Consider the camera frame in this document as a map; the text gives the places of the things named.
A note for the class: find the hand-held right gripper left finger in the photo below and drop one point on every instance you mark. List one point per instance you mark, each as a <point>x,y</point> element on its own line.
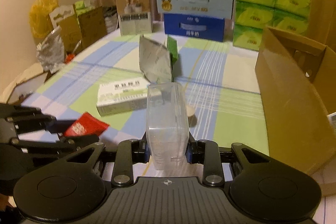
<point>139,153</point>

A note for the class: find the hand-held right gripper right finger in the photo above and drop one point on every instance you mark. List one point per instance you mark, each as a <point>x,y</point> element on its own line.
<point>188,155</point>

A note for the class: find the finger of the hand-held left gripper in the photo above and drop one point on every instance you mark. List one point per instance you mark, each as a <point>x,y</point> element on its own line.
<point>57,146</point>
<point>39,121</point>

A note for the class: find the clear plastic box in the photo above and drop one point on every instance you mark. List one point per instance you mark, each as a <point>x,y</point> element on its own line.
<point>168,129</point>

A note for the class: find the red snack packet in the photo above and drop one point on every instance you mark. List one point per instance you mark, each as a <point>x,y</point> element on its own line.
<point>86,125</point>

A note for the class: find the white green tablet box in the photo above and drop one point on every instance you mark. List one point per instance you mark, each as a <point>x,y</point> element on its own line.
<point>120,98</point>

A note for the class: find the checked cloth desktop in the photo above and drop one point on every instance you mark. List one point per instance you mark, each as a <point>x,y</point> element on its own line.
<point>223,98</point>

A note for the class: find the shallow brown carton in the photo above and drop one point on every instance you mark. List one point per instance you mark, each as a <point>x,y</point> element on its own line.
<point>26,87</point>

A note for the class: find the small beige cup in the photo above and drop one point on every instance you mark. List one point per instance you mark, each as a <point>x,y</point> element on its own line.
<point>191,111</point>

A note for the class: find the crumpled silver foil bag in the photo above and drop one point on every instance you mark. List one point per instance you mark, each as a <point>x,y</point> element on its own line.
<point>51,50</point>

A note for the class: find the silver foil pouch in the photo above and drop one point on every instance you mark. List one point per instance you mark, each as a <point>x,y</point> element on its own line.
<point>155,61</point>

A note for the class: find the yellow plastic bag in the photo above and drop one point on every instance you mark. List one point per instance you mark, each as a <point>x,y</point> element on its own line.
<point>42,16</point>

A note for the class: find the brown cardboard box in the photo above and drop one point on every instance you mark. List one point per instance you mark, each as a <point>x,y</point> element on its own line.
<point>89,27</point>

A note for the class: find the white cutout cardboard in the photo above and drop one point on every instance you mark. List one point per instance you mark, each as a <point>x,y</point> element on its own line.
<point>63,14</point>

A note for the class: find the white ribbed container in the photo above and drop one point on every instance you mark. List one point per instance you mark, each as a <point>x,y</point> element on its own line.
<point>111,20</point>

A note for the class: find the loose green tissue packet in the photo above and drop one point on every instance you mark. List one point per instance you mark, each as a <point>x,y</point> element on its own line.
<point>84,5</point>

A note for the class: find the dark blue milk carton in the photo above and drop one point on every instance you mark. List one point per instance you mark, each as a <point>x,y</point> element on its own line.
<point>194,28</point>

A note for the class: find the white product box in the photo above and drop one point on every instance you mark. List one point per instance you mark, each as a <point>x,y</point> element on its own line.
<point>135,14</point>

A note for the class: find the light blue milk carton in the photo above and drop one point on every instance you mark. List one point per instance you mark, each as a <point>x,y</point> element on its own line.
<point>194,1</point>

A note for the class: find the stack of green tissue packs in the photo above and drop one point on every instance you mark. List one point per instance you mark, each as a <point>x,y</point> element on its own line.
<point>262,8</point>

